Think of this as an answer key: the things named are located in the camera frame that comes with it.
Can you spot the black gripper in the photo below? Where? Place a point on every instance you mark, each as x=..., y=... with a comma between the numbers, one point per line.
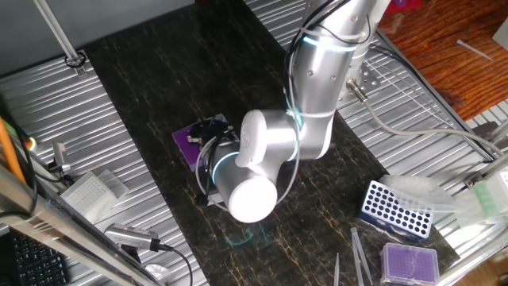
x=218, y=133

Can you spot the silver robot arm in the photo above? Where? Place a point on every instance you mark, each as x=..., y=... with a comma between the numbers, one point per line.
x=317, y=79

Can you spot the purple pipette tip holder box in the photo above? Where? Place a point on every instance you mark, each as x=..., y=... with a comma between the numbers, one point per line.
x=186, y=145

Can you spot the white pipette tip box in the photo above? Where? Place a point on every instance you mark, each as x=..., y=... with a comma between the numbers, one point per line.
x=87, y=194

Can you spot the closed purple pipette tip box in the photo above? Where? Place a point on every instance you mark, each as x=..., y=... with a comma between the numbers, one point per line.
x=409, y=264

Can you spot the long clear pipette tip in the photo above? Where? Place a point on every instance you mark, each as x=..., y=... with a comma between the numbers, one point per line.
x=474, y=49

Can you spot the green pipette tip box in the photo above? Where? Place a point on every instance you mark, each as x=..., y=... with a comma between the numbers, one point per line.
x=490, y=198

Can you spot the dark marble pattern mat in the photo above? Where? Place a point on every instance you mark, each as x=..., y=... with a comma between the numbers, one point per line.
x=178, y=79

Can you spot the round yellow green light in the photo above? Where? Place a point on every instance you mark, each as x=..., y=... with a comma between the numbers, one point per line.
x=31, y=145

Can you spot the orange rod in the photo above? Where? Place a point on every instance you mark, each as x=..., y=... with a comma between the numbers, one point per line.
x=10, y=153

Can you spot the black keyboard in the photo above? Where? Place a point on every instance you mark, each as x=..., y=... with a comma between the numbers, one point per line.
x=35, y=262

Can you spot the dark blue object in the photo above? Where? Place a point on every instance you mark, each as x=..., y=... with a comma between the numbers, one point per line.
x=393, y=210

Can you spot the red plastic object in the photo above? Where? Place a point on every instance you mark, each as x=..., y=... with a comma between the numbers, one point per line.
x=409, y=6

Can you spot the dark flat device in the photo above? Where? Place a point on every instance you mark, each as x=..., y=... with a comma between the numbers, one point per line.
x=486, y=129

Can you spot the grey flat object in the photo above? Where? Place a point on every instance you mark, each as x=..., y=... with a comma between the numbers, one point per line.
x=502, y=35

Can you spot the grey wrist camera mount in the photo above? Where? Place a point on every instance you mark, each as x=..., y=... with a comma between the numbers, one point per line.
x=214, y=197

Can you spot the silver ridged camera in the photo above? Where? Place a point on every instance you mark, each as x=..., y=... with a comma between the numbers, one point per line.
x=131, y=236

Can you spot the grey metal clamp bracket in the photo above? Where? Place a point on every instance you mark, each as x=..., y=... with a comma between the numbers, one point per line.
x=60, y=155

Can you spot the wrapped metal frame bar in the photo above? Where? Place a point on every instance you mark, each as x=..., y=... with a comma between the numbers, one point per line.
x=59, y=230

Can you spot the silver camera pole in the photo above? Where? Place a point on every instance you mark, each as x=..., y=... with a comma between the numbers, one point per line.
x=59, y=33

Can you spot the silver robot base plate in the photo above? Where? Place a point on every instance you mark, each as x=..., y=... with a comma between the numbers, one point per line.
x=367, y=77

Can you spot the aluminium frame rail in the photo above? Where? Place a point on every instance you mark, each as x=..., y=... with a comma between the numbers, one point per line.
x=486, y=171

